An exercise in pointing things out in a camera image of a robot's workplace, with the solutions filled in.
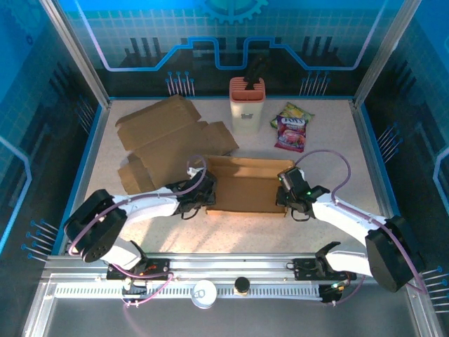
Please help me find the brown cardboard mailer box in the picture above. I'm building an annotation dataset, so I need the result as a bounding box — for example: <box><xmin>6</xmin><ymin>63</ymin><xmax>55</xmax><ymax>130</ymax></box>
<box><xmin>115</xmin><ymin>94</ymin><xmax>241</xmax><ymax>194</ymax></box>
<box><xmin>204</xmin><ymin>154</ymin><xmax>296</xmax><ymax>216</ymax></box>

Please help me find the purple candy bag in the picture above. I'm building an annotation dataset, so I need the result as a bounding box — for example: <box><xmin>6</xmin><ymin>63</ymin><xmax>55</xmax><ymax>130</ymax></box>
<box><xmin>273</xmin><ymin>114</ymin><xmax>309</xmax><ymax>152</ymax></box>

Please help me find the cream knife block orange top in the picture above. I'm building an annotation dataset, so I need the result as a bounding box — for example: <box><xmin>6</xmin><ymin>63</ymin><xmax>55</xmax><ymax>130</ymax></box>
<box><xmin>229</xmin><ymin>77</ymin><xmax>267</xmax><ymax>135</ymax></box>

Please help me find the yellow green candy bag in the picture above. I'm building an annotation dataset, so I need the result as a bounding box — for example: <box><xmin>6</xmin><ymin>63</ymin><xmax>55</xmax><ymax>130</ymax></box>
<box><xmin>269</xmin><ymin>102</ymin><xmax>316</xmax><ymax>129</ymax></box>

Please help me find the black round knob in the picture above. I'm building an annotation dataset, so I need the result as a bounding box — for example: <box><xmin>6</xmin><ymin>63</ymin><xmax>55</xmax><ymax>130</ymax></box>
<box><xmin>234</xmin><ymin>276</ymin><xmax>250</xmax><ymax>296</ymax></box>

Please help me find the small black electronics module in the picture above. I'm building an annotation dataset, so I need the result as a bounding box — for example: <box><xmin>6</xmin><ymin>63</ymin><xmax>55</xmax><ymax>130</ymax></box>
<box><xmin>121</xmin><ymin>280</ymin><xmax>148</xmax><ymax>308</ymax></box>
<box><xmin>319</xmin><ymin>280</ymin><xmax>351</xmax><ymax>305</ymax></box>

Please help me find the white round lid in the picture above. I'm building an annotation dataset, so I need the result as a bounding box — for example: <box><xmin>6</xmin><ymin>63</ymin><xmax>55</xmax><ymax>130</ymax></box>
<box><xmin>191</xmin><ymin>280</ymin><xmax>218</xmax><ymax>310</ymax></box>

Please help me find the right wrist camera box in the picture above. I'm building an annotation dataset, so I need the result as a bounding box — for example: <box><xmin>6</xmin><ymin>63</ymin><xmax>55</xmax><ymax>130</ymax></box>
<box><xmin>277</xmin><ymin>166</ymin><xmax>307</xmax><ymax>193</ymax></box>

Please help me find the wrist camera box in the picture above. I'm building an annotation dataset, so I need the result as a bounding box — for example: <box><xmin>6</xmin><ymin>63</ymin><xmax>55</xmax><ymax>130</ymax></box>
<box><xmin>187</xmin><ymin>166</ymin><xmax>215</xmax><ymax>187</ymax></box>
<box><xmin>277</xmin><ymin>166</ymin><xmax>307</xmax><ymax>193</ymax></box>

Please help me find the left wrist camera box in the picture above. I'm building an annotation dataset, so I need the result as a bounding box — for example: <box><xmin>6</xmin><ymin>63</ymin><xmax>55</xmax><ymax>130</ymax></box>
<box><xmin>187</xmin><ymin>166</ymin><xmax>215</xmax><ymax>187</ymax></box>

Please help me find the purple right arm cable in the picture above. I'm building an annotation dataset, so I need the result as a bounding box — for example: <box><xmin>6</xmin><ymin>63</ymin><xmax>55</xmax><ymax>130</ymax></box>
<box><xmin>293</xmin><ymin>149</ymin><xmax>429</xmax><ymax>307</ymax></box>

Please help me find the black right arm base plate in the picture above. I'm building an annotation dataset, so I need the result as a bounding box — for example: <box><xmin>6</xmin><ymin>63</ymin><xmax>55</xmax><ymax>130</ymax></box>
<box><xmin>293</xmin><ymin>258</ymin><xmax>358</xmax><ymax>281</ymax></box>

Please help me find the aluminium mounting rail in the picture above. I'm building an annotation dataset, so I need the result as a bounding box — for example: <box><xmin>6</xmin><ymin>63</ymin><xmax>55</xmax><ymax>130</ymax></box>
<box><xmin>41</xmin><ymin>251</ymin><xmax>420</xmax><ymax>282</ymax></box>

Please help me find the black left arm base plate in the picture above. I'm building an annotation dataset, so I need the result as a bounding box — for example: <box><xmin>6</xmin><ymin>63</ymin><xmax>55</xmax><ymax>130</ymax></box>
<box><xmin>106</xmin><ymin>258</ymin><xmax>170</xmax><ymax>281</ymax></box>

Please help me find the white slotted cable duct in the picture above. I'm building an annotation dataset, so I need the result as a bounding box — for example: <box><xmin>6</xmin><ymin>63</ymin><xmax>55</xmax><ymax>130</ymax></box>
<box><xmin>54</xmin><ymin>284</ymin><xmax>322</xmax><ymax>298</ymax></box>

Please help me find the black handled knife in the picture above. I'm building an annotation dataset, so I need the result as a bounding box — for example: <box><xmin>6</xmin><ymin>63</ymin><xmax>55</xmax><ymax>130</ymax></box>
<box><xmin>243</xmin><ymin>54</ymin><xmax>272</xmax><ymax>91</ymax></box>

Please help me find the aluminium frame post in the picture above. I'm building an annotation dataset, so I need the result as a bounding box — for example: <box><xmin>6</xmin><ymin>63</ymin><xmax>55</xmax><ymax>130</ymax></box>
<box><xmin>352</xmin><ymin>0</ymin><xmax>415</xmax><ymax>108</ymax></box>
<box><xmin>40</xmin><ymin>0</ymin><xmax>112</xmax><ymax>108</ymax></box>

